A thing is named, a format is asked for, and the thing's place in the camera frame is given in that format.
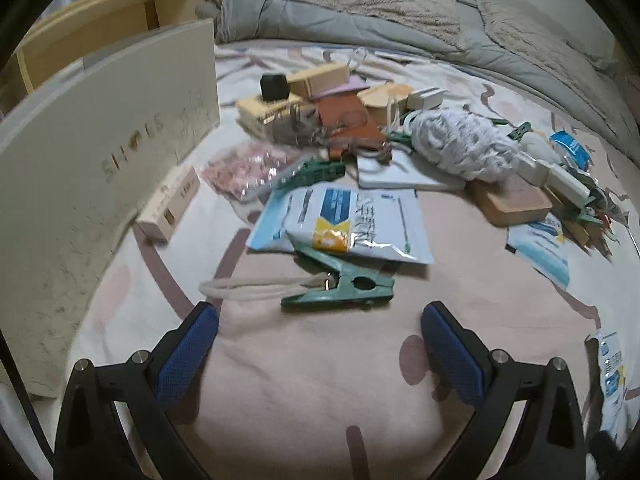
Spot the beige wooden box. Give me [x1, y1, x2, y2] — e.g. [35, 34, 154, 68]
[286, 62, 350, 99]

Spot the cartoon bear blanket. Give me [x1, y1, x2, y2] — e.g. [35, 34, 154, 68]
[69, 39, 640, 480]

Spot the wooden bedside shelf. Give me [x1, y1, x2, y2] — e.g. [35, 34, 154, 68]
[1, 0, 206, 115]

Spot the blue white medicine sachet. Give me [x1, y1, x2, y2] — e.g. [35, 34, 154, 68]
[247, 183, 434, 266]

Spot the small cream carton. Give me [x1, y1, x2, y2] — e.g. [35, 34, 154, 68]
[136, 166, 200, 243]

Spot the black small cube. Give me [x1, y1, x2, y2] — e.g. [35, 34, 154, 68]
[260, 74, 291, 102]

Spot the yellow gold box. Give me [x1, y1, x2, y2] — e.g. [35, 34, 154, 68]
[235, 94, 314, 140]

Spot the brown leather pouch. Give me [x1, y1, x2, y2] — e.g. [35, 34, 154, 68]
[316, 93, 392, 164]

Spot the white shoe box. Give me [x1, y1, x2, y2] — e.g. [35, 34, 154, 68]
[0, 20, 219, 398]

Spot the white crochet yarn ball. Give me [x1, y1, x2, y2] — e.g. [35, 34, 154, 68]
[402, 108, 520, 183]

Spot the white tile coaster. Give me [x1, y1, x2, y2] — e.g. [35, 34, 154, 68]
[357, 150, 465, 192]

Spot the white adapter block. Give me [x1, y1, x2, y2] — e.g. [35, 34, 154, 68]
[406, 87, 446, 110]

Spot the tan wooden case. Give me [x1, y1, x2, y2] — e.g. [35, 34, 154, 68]
[357, 82, 414, 127]

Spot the pink wooden block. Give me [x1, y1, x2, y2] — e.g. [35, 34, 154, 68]
[466, 174, 552, 226]

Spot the blue wipes packet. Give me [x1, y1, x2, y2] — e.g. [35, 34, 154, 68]
[549, 130, 592, 171]

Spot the pink beads bag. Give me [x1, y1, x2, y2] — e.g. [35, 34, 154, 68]
[201, 141, 310, 203]

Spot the green clothes peg with loop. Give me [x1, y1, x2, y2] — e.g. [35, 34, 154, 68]
[198, 242, 395, 311]

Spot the grey folded duvet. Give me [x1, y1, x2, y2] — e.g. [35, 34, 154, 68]
[200, 0, 639, 162]

